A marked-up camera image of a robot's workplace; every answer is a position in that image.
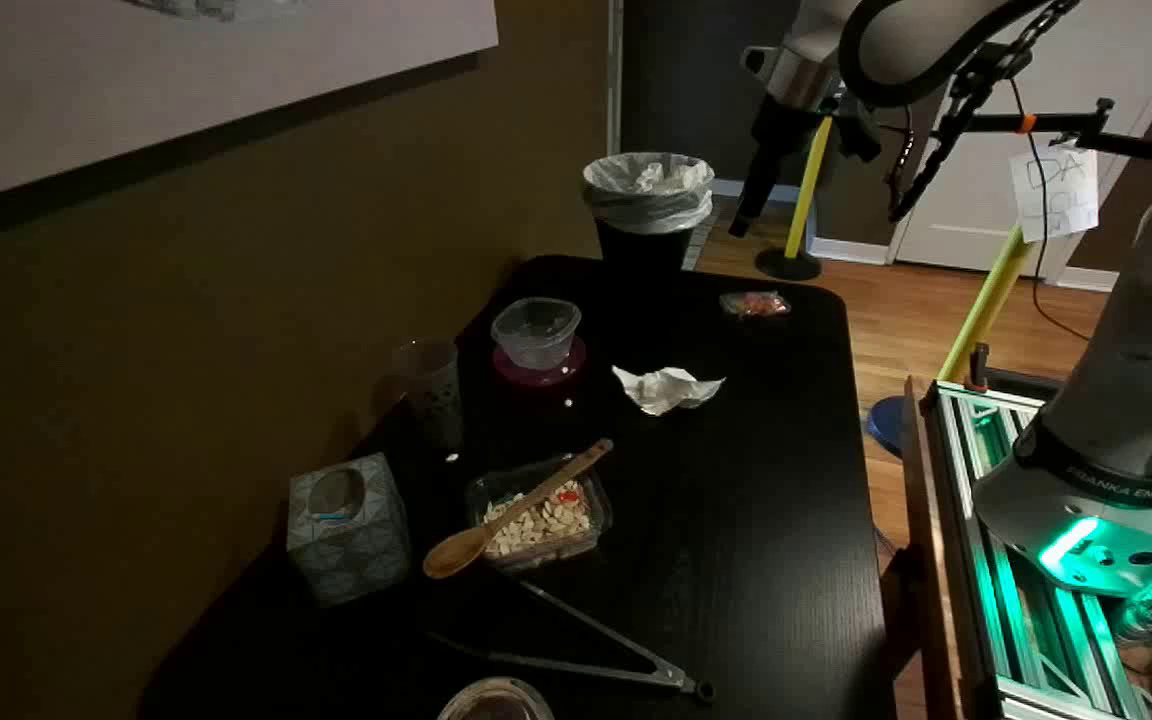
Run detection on wooden spoon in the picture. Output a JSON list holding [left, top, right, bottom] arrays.
[[419, 435, 622, 583]]

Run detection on crumpled white tissue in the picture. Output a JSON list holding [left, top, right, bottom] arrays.
[[607, 358, 727, 421]]

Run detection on white trash bag liner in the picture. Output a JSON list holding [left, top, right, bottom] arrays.
[[580, 146, 719, 239]]

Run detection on white wall board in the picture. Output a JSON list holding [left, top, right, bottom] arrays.
[[0, 0, 504, 214]]

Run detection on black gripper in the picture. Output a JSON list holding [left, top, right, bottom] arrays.
[[727, 90, 833, 239]]

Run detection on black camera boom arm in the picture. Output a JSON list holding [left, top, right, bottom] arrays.
[[888, 0, 1152, 228]]

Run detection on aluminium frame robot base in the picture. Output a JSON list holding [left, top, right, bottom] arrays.
[[902, 376, 1152, 720]]

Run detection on clear food container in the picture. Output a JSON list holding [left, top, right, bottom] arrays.
[[464, 456, 617, 574]]

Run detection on hanging white paper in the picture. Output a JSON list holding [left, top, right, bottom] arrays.
[[1009, 138, 1106, 249]]

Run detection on metal tongs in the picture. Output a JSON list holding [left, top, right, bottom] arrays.
[[426, 572, 711, 704]]

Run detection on red saucer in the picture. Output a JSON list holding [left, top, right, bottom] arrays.
[[487, 334, 594, 390]]

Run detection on blue floor object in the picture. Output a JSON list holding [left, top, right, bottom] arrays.
[[864, 390, 919, 460]]

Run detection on white door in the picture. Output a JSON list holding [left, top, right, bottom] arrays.
[[888, 0, 1152, 286]]

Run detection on black trash can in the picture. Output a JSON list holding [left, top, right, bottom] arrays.
[[594, 194, 711, 324]]

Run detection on yellow pole with black base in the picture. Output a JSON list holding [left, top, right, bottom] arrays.
[[753, 110, 839, 282]]

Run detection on patterned tissue box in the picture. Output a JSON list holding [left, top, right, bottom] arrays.
[[285, 449, 418, 609]]

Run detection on clear glass cup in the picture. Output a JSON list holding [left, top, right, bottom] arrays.
[[386, 332, 467, 456]]

